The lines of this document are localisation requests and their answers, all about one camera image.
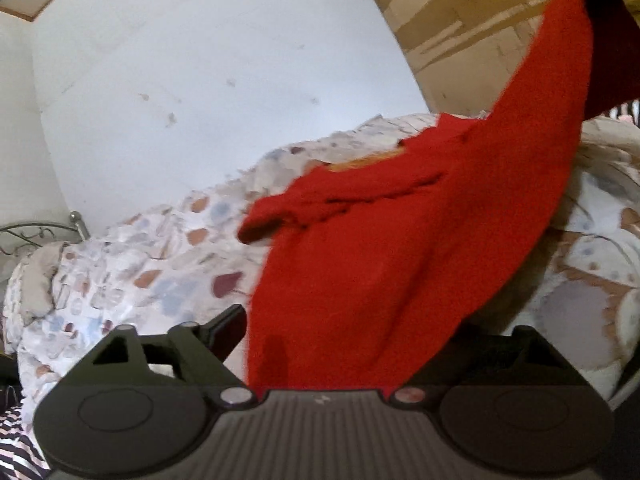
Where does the beige pillow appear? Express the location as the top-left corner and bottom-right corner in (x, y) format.
(21, 242), (66, 325)

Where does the red knit garment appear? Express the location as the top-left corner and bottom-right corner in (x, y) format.
(238, 0), (593, 392)

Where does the patterned white duvet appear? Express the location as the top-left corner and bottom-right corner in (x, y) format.
(1, 114), (639, 430)

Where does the orange cloth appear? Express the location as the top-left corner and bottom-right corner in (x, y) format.
(326, 148), (405, 172)

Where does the wooden wardrobe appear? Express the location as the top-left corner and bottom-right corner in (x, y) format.
(374, 0), (549, 115)

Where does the metal bed headboard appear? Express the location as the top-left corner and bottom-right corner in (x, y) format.
(0, 211), (90, 268)

